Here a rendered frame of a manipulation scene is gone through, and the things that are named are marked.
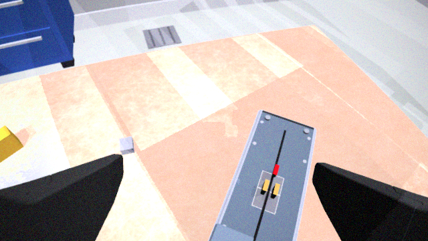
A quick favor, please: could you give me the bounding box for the yellow rectangular block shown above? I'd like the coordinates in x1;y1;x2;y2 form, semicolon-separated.
0;126;23;163

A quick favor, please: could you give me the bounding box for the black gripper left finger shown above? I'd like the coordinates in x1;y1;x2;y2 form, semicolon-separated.
0;154;124;241

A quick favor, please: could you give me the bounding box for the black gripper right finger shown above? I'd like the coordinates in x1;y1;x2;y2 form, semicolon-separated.
312;163;428;241

